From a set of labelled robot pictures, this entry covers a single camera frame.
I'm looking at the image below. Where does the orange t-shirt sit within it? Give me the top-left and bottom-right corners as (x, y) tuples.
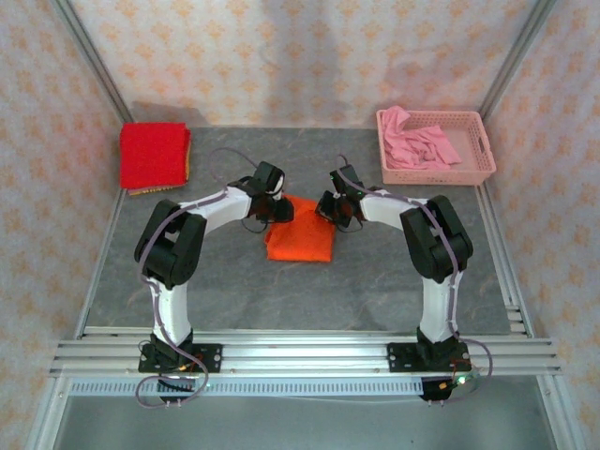
(264, 196), (335, 263)

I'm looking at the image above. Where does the pink t-shirt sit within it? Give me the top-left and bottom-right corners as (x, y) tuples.
(378, 106), (463, 173)

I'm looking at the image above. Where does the folded red t-shirt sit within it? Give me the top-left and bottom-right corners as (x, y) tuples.
(118, 122), (191, 191)

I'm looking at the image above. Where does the pink plastic basket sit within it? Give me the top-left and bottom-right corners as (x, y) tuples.
(375, 110), (497, 188)

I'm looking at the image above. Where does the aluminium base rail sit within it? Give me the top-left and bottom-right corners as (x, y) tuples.
(50, 327), (563, 377)

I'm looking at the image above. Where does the aluminium side rail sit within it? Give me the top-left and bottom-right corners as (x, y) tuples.
(476, 183), (590, 450)
(22, 189), (130, 450)

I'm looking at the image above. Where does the white slotted cable duct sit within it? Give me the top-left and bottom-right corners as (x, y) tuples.
(69, 378), (426, 398)

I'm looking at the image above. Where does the black controller board bracket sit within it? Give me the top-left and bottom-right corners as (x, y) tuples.
(157, 374), (198, 405)
(419, 372), (479, 404)

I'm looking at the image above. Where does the aluminium frame post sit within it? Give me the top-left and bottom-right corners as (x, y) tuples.
(49, 0), (136, 124)
(478, 0), (560, 124)

